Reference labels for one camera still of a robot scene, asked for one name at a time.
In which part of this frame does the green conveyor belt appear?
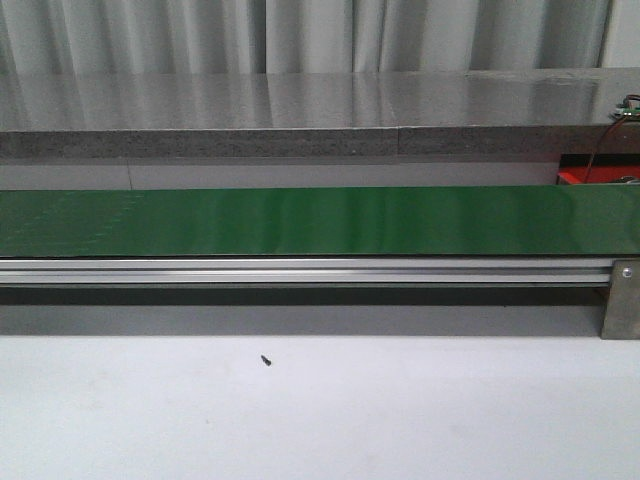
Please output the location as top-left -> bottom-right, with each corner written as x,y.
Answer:
1,185 -> 639,258

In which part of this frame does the grey granite counter slab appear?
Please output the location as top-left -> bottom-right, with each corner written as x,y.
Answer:
1,68 -> 639,159

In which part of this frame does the red plastic tray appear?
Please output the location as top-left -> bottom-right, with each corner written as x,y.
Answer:
556,154 -> 639,185

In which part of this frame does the small green circuit board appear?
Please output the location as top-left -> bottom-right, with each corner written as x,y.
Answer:
609,96 -> 640,121

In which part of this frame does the grey pleated curtain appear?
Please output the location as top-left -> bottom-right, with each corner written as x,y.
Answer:
1,1 -> 639,75

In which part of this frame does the aluminium conveyor side rail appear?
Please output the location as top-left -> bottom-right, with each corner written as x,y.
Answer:
1,257 -> 614,285

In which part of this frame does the red and black wire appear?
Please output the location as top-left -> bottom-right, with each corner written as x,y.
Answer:
584,93 -> 640,184

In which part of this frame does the steel conveyor support bracket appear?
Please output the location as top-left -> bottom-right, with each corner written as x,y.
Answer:
601,259 -> 640,340

